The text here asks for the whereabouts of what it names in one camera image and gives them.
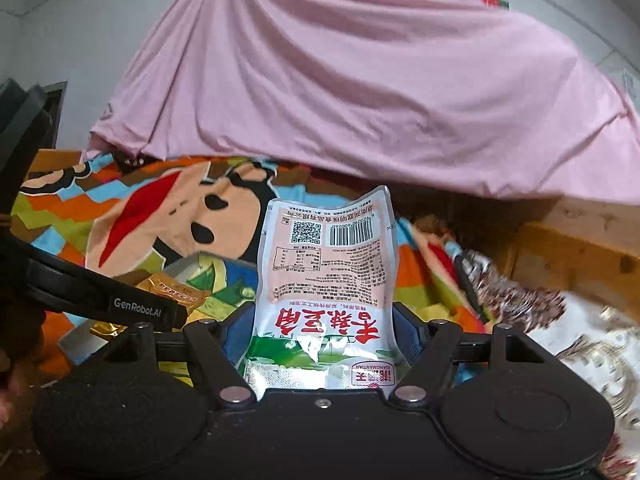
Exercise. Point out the dark door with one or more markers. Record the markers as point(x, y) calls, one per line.
point(55, 115)

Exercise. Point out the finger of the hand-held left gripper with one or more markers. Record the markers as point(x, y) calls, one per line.
point(145, 307)

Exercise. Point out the white wall plate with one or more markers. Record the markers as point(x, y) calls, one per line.
point(630, 81)

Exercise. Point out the person's left hand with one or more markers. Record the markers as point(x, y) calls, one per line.
point(11, 390)

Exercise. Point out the orange gold snack packet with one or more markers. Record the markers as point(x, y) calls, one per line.
point(172, 291)

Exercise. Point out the small gold foil packet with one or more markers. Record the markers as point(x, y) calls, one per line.
point(107, 331)

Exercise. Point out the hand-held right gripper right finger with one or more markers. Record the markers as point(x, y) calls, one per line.
point(410, 332)

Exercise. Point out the wooden bed frame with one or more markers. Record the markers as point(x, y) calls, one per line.
point(575, 255)

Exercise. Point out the white floral brocade cloth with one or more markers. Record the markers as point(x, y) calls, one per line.
point(580, 340)

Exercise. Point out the cartoon printed blanket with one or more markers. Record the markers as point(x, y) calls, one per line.
point(165, 220)

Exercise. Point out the pink bed sheet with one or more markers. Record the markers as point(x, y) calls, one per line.
point(375, 85)

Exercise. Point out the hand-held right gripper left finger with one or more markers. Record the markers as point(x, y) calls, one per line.
point(237, 335)

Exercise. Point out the white pink green snack pouch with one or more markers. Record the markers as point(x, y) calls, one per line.
point(325, 270)

